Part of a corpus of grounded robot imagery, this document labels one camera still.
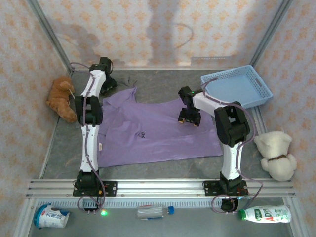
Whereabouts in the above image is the purple t-shirt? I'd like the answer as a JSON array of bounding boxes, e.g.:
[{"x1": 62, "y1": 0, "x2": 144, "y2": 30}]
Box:
[{"x1": 95, "y1": 86, "x2": 224, "y2": 168}]

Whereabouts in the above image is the brown plush toy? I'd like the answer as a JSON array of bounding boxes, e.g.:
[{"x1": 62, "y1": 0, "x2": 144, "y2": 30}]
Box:
[{"x1": 45, "y1": 76, "x2": 78, "y2": 123}]

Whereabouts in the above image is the blue plastic basket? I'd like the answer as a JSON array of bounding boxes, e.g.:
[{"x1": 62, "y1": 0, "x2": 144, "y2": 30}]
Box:
[{"x1": 199, "y1": 65, "x2": 274, "y2": 109}]

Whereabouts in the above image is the perforated metal strip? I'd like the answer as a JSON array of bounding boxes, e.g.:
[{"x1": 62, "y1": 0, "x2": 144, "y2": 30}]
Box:
[{"x1": 190, "y1": 56, "x2": 233, "y2": 62}]

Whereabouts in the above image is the white plush bear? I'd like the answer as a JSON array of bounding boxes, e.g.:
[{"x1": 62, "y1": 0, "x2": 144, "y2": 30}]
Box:
[{"x1": 253, "y1": 130, "x2": 298, "y2": 182}]

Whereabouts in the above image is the black round device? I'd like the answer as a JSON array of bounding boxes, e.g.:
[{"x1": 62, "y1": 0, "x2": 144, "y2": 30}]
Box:
[{"x1": 220, "y1": 197, "x2": 239, "y2": 213}]

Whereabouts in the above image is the clear plastic bottle blue cap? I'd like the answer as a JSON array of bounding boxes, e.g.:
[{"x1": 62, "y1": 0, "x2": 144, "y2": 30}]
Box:
[{"x1": 137, "y1": 206, "x2": 175, "y2": 221}]

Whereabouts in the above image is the white milk bottle green cap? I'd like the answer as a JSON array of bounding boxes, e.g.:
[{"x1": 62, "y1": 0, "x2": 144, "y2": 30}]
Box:
[{"x1": 238, "y1": 204, "x2": 292, "y2": 224}]

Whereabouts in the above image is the black controller box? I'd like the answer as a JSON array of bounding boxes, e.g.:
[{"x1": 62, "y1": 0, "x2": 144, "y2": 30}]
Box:
[{"x1": 82, "y1": 200, "x2": 109, "y2": 218}]

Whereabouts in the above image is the white yogurt cup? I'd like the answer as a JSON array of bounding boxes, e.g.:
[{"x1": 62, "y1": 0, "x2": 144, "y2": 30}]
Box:
[{"x1": 33, "y1": 203, "x2": 71, "y2": 230}]

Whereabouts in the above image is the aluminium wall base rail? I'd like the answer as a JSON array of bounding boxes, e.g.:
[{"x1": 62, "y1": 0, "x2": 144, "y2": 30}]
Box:
[{"x1": 70, "y1": 66, "x2": 254, "y2": 72}]

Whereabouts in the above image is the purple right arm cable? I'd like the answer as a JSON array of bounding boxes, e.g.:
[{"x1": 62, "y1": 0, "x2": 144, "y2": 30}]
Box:
[{"x1": 200, "y1": 77, "x2": 264, "y2": 214}]

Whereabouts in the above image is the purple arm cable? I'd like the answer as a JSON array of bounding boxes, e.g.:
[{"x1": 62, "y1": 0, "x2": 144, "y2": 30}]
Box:
[
  {"x1": 70, "y1": 61, "x2": 107, "y2": 213},
  {"x1": 200, "y1": 77, "x2": 264, "y2": 214}
]

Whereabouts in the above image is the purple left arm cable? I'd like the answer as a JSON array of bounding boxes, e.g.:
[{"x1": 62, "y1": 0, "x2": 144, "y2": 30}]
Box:
[{"x1": 70, "y1": 61, "x2": 107, "y2": 213}]

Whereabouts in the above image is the aluminium side rail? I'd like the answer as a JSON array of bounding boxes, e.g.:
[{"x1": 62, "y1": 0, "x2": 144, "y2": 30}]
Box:
[
  {"x1": 251, "y1": 106, "x2": 269, "y2": 136},
  {"x1": 39, "y1": 115, "x2": 61, "y2": 180}
]

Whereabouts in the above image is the aluminium frame post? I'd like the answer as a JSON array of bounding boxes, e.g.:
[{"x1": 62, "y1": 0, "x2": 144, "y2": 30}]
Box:
[
  {"x1": 26, "y1": 0, "x2": 74, "y2": 73},
  {"x1": 249, "y1": 0, "x2": 294, "y2": 69}
]

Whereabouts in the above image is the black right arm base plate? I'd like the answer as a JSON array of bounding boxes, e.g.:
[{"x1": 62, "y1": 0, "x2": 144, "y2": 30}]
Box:
[{"x1": 202, "y1": 180, "x2": 248, "y2": 197}]

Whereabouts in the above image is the aluminium mounting rail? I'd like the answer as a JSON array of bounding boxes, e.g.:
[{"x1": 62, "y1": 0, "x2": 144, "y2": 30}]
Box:
[{"x1": 26, "y1": 179, "x2": 296, "y2": 198}]

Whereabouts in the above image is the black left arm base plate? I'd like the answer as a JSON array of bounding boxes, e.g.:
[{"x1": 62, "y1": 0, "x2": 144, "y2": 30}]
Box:
[{"x1": 72, "y1": 180, "x2": 118, "y2": 198}]

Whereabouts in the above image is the slotted grey cable duct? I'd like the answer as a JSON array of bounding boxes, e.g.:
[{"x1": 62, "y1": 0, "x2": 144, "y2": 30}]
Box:
[{"x1": 36, "y1": 199, "x2": 224, "y2": 208}]

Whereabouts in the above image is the aluminium frame bar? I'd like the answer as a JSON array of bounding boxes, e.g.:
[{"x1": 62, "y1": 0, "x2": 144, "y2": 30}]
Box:
[
  {"x1": 286, "y1": 197, "x2": 309, "y2": 237},
  {"x1": 12, "y1": 197, "x2": 38, "y2": 237}
]

